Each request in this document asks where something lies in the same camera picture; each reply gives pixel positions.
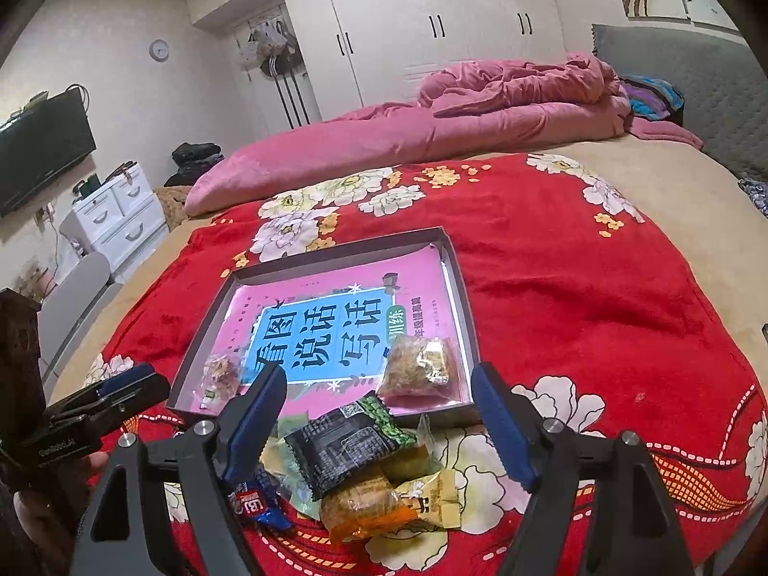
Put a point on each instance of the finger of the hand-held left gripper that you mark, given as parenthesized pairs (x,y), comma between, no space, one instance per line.
(135,399)
(126,378)

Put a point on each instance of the clear cookie packet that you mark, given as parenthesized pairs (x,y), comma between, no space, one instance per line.
(216,372)

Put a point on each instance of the white drawer cabinet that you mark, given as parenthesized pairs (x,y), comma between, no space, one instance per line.
(120,216)

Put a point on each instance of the blue and red snack packet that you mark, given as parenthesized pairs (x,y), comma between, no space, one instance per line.
(258,504)

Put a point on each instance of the grey sofa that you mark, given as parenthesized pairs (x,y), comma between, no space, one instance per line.
(690,72)

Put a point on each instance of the colourful striped cloth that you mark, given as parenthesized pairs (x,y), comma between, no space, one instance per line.
(651,99)

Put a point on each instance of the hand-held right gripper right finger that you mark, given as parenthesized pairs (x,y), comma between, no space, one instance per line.
(501,426)

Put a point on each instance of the shallow grey box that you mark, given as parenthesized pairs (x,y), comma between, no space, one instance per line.
(459,294)

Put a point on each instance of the dark blue snack packet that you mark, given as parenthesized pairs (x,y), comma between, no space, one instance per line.
(342,444)

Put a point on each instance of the round wall clock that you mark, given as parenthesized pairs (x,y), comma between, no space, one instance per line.
(159,50)

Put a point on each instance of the person's left hand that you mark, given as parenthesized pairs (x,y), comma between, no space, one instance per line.
(93,466)

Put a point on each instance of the orange snack packet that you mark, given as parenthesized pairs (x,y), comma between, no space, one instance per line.
(360,507)

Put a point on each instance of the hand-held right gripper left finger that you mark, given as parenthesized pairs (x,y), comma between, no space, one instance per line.
(255,426)

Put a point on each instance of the pale green snack packet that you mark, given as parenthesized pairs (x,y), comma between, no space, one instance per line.
(282,468)

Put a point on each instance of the red floral blanket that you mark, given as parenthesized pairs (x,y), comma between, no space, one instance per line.
(570,288)

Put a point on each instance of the dark clothing pile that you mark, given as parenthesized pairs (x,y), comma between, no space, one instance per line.
(195,156)

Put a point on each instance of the pink and blue book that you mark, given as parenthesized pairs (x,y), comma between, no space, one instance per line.
(336,276)

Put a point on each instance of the grey patterned cloth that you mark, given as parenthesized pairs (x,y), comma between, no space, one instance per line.
(756,195)

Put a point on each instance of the bags hanging on door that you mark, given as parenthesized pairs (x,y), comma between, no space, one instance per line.
(264,42)

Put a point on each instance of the yellow snack packet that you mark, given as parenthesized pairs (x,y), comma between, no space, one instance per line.
(435,501)

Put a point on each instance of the white wardrobe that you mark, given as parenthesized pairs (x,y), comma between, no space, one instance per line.
(390,30)

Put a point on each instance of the beige knitted cushion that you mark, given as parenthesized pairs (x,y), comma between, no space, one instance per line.
(171,210)

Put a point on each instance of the black flat television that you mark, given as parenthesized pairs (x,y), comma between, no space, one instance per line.
(42,150)

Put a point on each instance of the clear yellow pastry packet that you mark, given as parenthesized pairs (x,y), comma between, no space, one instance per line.
(414,366)

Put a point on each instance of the pink quilt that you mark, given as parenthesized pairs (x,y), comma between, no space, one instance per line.
(372,138)

